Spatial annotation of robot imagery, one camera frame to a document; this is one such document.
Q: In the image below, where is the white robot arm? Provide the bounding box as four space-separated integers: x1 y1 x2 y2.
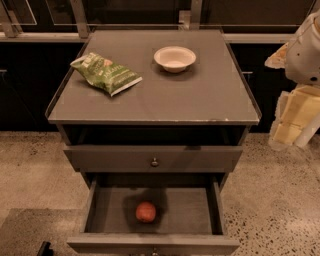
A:
265 10 320 151

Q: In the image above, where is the black object at floor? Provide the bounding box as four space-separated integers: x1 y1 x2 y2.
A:
37 241 54 256

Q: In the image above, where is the grey drawer cabinet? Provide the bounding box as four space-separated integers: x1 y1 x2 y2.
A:
44 29 262 256

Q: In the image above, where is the round metal drawer knob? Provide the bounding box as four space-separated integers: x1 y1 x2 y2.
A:
151 158 159 167

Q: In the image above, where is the closed top drawer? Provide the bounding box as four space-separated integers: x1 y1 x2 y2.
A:
64 145 242 173

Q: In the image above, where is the white paper bowl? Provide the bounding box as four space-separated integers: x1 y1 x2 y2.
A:
154 46 196 73

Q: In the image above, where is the green jalapeno chip bag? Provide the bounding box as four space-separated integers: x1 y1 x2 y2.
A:
70 52 143 97

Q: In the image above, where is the metal window railing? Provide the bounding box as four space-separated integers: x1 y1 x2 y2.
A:
0 0 320 44

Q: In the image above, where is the red apple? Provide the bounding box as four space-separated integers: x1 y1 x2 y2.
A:
135 201 156 223

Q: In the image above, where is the open middle drawer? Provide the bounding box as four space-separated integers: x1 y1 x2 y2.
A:
67 175 239 256

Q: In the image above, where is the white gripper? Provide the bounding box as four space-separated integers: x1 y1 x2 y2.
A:
264 43 320 151

